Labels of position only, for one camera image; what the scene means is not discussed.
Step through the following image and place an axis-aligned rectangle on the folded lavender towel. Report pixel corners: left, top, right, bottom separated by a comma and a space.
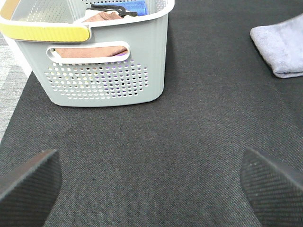
250, 14, 303, 79

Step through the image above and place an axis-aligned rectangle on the black cord in basket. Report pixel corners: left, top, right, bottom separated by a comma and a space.
86, 4, 138, 18

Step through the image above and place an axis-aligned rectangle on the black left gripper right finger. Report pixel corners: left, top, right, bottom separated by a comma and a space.
240, 147, 303, 227

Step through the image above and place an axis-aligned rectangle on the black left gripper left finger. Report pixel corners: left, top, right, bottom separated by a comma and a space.
0, 149, 62, 227

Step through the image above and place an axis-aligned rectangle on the grey perforated laundry basket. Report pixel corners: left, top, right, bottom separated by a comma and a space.
0, 0, 175, 107

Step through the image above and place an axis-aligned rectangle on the yellow tape strip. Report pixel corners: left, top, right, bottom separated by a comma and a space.
0, 23, 90, 42

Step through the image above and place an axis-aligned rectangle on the brown towel in basket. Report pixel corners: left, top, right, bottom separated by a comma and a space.
53, 9, 128, 58

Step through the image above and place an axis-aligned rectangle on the blue towel in basket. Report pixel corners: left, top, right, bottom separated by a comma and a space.
101, 0, 148, 16

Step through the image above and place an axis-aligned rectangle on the black fabric table mat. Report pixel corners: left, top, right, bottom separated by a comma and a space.
0, 0, 303, 227

